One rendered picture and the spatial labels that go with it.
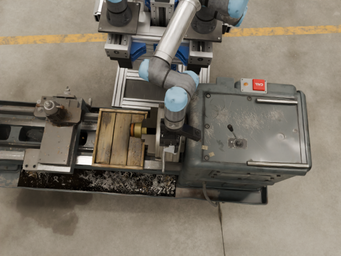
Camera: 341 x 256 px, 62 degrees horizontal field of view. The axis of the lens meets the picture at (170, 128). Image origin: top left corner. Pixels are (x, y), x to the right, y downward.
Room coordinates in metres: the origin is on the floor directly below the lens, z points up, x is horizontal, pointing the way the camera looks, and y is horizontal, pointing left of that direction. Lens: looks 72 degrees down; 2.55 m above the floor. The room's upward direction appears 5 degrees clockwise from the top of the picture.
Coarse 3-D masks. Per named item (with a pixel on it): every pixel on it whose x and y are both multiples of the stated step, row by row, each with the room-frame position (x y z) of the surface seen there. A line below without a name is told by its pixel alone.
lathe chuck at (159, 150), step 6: (162, 102) 0.61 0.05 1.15; (162, 114) 0.50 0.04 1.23; (156, 126) 0.44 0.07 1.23; (156, 132) 0.41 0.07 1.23; (156, 138) 0.38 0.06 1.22; (156, 144) 0.36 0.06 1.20; (156, 150) 0.33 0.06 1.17; (162, 150) 0.34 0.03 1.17; (156, 156) 0.31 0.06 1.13; (168, 156) 0.32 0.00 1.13
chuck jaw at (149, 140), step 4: (144, 136) 0.42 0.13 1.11; (148, 136) 0.42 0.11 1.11; (152, 136) 0.43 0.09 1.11; (144, 140) 0.40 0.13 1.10; (148, 140) 0.40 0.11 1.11; (152, 140) 0.40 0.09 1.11; (148, 144) 0.38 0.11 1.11; (152, 144) 0.38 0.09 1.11; (148, 148) 0.36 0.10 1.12; (152, 148) 0.36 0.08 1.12; (148, 152) 0.33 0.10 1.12; (152, 152) 0.33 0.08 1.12
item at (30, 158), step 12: (36, 108) 0.60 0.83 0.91; (72, 144) 0.39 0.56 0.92; (24, 156) 0.30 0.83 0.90; (36, 156) 0.30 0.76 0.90; (72, 156) 0.32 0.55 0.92; (24, 168) 0.23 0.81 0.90; (36, 168) 0.23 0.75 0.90; (48, 168) 0.24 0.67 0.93; (60, 168) 0.24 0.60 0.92; (72, 168) 0.25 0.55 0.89
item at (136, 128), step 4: (132, 124) 0.48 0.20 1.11; (136, 124) 0.48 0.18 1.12; (140, 124) 0.48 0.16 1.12; (132, 128) 0.46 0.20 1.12; (136, 128) 0.46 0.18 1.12; (140, 128) 0.46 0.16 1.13; (144, 128) 0.46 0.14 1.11; (132, 132) 0.44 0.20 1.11; (136, 132) 0.44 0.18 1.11; (140, 132) 0.44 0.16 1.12; (144, 132) 0.44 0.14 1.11; (132, 136) 0.42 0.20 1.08; (136, 136) 0.42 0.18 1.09; (140, 136) 0.42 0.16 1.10
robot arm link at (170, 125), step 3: (165, 120) 0.35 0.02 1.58; (183, 120) 0.36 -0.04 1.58; (165, 123) 0.34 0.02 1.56; (168, 123) 0.34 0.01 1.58; (171, 123) 0.34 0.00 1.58; (174, 123) 0.34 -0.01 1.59; (177, 123) 0.34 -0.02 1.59; (180, 123) 0.34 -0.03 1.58; (183, 123) 0.35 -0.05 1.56; (168, 126) 0.33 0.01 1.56; (171, 126) 0.33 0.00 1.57; (174, 126) 0.33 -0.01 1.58; (177, 126) 0.33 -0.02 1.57; (180, 126) 0.34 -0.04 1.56
